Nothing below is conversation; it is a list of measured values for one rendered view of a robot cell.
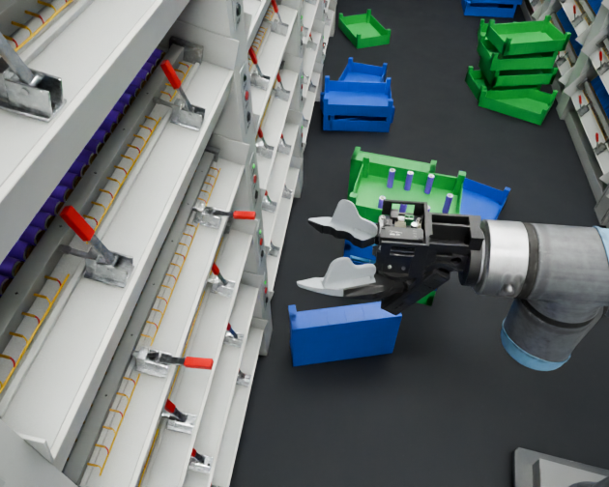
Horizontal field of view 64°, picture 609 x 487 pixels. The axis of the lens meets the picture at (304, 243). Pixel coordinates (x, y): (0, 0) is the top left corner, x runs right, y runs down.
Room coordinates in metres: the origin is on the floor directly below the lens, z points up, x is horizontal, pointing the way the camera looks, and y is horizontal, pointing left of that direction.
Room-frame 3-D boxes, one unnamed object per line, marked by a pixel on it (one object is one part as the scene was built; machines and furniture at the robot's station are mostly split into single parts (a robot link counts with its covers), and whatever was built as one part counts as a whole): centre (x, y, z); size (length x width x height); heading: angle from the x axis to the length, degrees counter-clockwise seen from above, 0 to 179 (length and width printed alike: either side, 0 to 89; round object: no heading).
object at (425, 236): (0.39, -0.14, 0.87); 0.12 x 0.08 x 0.09; 82
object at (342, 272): (0.35, -0.04, 0.86); 0.09 x 0.03 x 0.06; 106
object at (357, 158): (1.41, -0.32, 0.10); 0.30 x 0.08 x 0.20; 73
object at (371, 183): (1.04, -0.29, 0.36); 0.30 x 0.20 x 0.08; 73
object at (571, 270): (0.36, -0.31, 0.86); 0.12 x 0.09 x 0.10; 82
